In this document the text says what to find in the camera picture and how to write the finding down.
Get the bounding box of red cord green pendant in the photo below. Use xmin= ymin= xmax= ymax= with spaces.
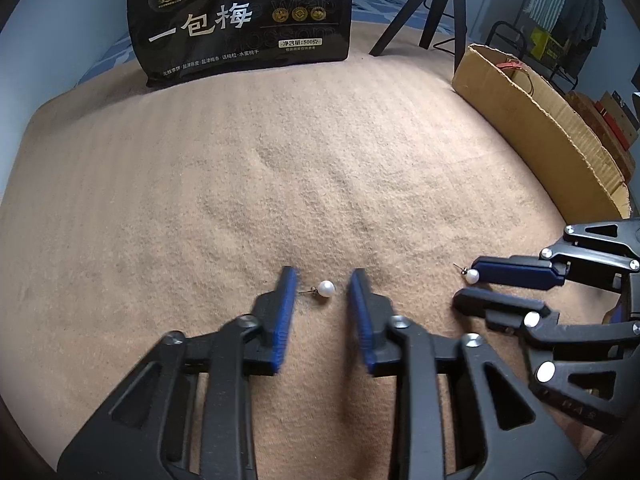
xmin=496 ymin=58 xmax=535 ymax=96

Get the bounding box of brown cardboard box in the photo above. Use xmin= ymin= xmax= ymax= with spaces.
xmin=451 ymin=44 xmax=630 ymax=223

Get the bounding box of orange wooden stool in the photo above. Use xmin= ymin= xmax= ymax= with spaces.
xmin=565 ymin=91 xmax=636 ymax=183

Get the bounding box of black plum snack bag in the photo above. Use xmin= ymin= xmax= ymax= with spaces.
xmin=126 ymin=0 xmax=352 ymax=88

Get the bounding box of black tripod stand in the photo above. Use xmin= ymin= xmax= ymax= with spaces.
xmin=369 ymin=0 xmax=466 ymax=68

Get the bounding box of white pearl earring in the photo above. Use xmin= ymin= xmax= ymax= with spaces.
xmin=298 ymin=280 xmax=336 ymax=299
xmin=454 ymin=263 xmax=480 ymax=285

